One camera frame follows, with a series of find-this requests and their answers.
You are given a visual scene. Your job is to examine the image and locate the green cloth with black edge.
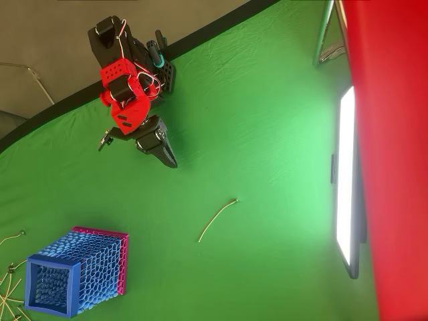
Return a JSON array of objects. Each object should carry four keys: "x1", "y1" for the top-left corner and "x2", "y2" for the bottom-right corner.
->
[{"x1": 0, "y1": 0, "x2": 381, "y2": 321}]

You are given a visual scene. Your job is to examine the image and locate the black screwdriver with teal ring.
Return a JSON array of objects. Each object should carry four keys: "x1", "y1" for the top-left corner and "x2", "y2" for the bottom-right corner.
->
[{"x1": 146, "y1": 39, "x2": 165, "y2": 70}]

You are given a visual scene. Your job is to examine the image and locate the small camera circuit board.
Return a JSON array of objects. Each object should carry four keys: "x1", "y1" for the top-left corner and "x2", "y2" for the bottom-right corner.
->
[{"x1": 97, "y1": 128, "x2": 116, "y2": 152}]

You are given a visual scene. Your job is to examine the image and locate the red plastic panel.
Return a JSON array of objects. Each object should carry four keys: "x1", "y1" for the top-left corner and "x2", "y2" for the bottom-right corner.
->
[{"x1": 340, "y1": 0, "x2": 428, "y2": 321}]

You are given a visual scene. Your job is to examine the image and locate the blue and magenta lattice basket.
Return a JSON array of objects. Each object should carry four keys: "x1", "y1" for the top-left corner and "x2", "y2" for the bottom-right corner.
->
[{"x1": 23, "y1": 226, "x2": 130, "y2": 318}]

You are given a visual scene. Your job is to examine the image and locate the black perforated tool holder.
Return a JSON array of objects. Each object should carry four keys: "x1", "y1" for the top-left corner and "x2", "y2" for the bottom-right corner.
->
[{"x1": 159, "y1": 60, "x2": 177, "y2": 94}]

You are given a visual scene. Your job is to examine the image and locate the chrome tube stand frame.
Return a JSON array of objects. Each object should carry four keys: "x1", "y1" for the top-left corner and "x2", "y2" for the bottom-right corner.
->
[{"x1": 312, "y1": 0, "x2": 347, "y2": 68}]

